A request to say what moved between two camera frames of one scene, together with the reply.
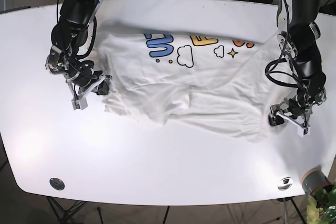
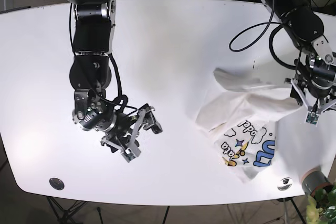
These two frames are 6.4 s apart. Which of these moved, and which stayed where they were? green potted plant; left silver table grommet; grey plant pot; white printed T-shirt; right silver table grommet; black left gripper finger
Moved: white printed T-shirt; black left gripper finger
Stayed: left silver table grommet; green potted plant; right silver table grommet; grey plant pot
